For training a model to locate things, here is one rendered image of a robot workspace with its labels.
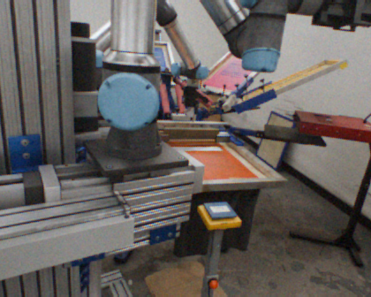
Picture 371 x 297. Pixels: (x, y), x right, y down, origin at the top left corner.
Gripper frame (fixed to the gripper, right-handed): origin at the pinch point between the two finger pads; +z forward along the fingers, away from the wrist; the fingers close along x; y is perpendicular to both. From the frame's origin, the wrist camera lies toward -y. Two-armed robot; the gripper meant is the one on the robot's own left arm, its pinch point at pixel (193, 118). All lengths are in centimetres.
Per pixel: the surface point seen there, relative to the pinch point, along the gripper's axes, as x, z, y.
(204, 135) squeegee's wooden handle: 2.0, 10.1, -7.8
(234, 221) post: 85, 16, 9
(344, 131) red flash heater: 9, 5, -112
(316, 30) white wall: -158, -72, -202
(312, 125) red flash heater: -3, 5, -92
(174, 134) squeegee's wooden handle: 1.8, 9.4, 11.7
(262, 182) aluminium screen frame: 62, 13, -15
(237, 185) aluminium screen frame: 62, 14, -3
